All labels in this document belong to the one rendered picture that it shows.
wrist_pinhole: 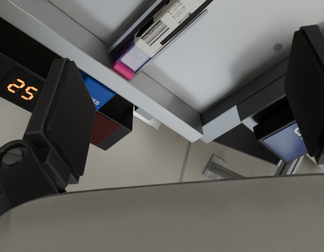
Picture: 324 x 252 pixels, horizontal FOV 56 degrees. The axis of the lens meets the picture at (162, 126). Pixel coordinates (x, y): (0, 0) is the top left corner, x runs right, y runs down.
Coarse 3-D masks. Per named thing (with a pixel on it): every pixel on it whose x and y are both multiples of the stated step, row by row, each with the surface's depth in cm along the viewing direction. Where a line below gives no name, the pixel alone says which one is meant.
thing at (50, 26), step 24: (0, 0) 15; (24, 0) 16; (48, 0) 17; (24, 24) 16; (48, 24) 16; (72, 24) 18; (72, 48) 17; (96, 48) 18; (96, 72) 18; (144, 72) 21; (144, 96) 20; (168, 96) 22; (168, 120) 21; (192, 120) 23
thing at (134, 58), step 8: (128, 40) 18; (120, 48) 19; (128, 48) 18; (136, 48) 18; (120, 56) 18; (128, 56) 18; (136, 56) 18; (144, 56) 18; (128, 64) 19; (136, 64) 19
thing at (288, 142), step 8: (288, 128) 19; (296, 128) 19; (272, 136) 19; (280, 136) 19; (288, 136) 19; (296, 136) 19; (272, 144) 20; (280, 144) 20; (288, 144) 20; (296, 144) 20; (304, 144) 20; (280, 152) 21; (288, 152) 21; (296, 152) 21; (304, 152) 21; (288, 160) 21
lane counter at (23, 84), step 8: (8, 72) 22; (16, 72) 22; (24, 72) 22; (8, 80) 22; (16, 80) 22; (24, 80) 22; (32, 80) 22; (0, 88) 23; (8, 88) 23; (16, 88) 23; (24, 88) 23; (32, 88) 23; (40, 88) 23; (8, 96) 23; (16, 96) 23; (24, 96) 23; (32, 96) 23; (24, 104) 24; (32, 104) 24
